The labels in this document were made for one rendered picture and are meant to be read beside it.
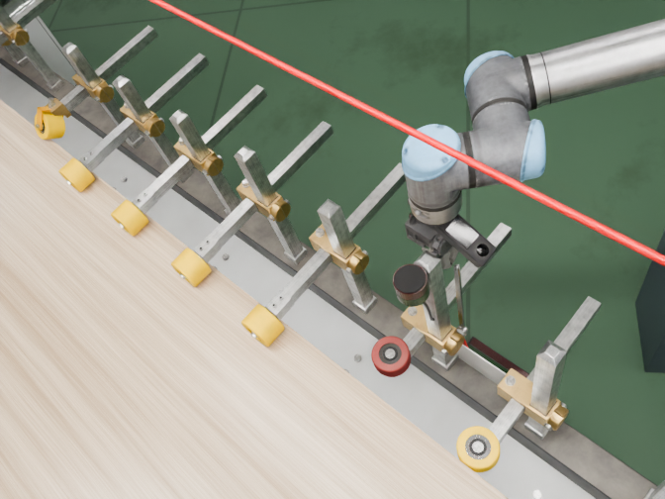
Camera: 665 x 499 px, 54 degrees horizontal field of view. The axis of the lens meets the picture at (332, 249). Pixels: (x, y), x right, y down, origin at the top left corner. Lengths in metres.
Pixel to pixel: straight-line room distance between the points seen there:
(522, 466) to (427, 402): 0.26
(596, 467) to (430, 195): 0.73
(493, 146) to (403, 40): 2.30
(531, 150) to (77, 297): 1.15
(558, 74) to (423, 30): 2.23
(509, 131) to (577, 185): 1.66
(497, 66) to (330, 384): 0.70
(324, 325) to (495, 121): 0.88
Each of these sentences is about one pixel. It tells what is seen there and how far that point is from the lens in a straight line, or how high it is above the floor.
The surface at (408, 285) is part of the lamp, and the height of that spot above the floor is 1.18.
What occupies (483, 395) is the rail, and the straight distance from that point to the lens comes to 1.55.
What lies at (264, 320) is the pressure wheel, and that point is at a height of 0.98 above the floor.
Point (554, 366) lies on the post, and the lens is 1.13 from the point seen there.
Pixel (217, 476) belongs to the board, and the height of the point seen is 0.90.
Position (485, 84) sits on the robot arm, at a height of 1.37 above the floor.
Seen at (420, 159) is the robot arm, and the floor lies 1.38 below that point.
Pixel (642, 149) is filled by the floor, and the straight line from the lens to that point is 2.82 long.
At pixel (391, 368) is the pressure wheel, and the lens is 1.36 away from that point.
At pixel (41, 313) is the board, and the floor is 0.90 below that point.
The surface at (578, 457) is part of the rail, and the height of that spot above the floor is 0.70.
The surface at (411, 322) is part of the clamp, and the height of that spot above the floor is 0.87.
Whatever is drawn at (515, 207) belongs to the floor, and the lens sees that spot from 2.62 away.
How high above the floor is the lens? 2.17
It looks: 57 degrees down
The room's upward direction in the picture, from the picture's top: 23 degrees counter-clockwise
